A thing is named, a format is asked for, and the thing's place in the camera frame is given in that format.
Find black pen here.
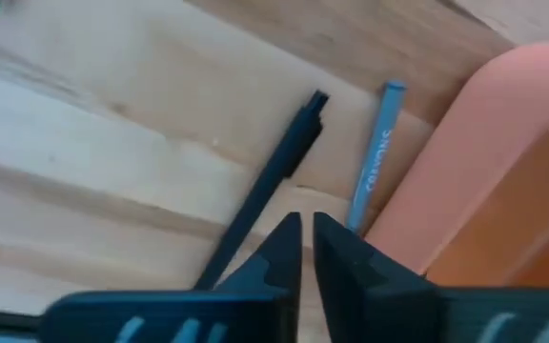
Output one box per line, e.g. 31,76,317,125
193,89,331,292

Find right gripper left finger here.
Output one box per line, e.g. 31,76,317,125
40,212,303,343

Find blue crayon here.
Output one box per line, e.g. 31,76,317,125
345,80,407,234

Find orange plastic bin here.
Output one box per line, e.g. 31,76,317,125
364,40,549,290

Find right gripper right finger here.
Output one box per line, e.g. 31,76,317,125
313,212,549,343

